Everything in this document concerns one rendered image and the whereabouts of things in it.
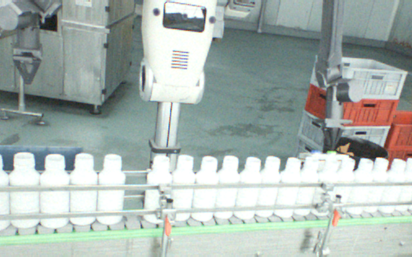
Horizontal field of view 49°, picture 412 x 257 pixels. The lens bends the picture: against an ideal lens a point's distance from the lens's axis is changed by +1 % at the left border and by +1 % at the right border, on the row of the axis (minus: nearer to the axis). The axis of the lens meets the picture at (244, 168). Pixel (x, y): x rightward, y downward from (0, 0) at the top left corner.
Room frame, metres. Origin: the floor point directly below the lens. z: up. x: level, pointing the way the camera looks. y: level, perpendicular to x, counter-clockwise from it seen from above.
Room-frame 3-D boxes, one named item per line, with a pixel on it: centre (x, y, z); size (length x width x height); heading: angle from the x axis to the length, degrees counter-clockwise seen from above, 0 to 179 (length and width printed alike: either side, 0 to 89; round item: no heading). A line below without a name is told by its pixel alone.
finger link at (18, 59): (1.21, 0.64, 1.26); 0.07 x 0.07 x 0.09; 24
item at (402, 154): (3.95, -1.33, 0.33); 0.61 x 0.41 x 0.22; 118
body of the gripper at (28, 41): (1.22, 0.64, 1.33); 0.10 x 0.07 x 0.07; 24
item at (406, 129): (3.96, -1.34, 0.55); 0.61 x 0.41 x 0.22; 118
